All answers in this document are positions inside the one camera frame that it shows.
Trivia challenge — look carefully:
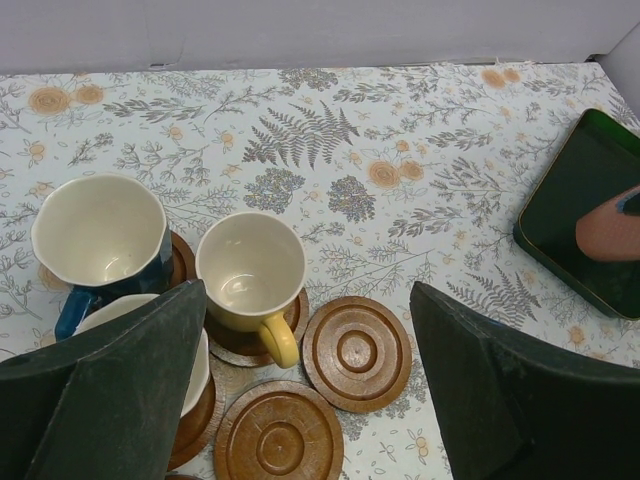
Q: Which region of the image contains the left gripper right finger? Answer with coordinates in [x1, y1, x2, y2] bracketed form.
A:
[410, 282, 639, 479]

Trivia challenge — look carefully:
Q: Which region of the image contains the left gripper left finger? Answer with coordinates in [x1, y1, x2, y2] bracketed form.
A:
[1, 280, 206, 479]

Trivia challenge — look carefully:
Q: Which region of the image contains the black mug white inside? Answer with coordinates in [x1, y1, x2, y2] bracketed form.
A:
[74, 287, 209, 418]

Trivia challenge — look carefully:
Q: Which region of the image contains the blue mug white inside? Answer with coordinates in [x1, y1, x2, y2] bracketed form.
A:
[31, 173, 174, 341]

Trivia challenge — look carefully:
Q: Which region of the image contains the cream mug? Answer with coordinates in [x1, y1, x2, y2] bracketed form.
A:
[195, 211, 307, 369]

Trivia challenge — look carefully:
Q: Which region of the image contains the pink floral mug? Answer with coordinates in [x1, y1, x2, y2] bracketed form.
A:
[575, 185, 640, 262]

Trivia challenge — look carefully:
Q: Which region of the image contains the dark wooden coaster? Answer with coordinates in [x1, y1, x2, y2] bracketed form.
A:
[164, 474, 201, 480]

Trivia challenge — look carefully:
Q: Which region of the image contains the floral table mat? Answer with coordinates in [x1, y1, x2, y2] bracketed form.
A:
[0, 59, 640, 480]

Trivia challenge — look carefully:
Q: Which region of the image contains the black tray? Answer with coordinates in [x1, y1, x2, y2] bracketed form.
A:
[513, 109, 639, 320]

